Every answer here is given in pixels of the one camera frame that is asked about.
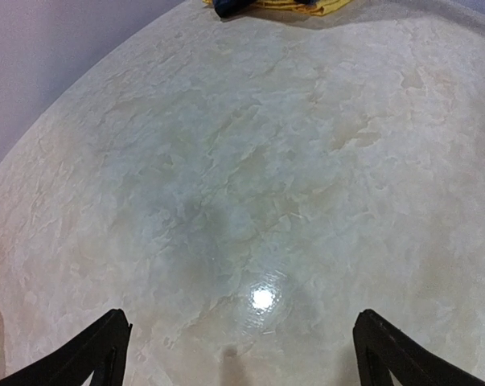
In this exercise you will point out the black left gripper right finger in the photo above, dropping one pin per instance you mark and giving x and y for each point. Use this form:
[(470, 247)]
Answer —
[(384, 354)]

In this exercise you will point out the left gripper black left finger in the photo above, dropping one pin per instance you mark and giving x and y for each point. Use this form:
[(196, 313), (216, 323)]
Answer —
[(98, 354)]

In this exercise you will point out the yellow folded t-shirt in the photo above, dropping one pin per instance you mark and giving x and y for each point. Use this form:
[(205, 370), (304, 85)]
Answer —
[(321, 8)]

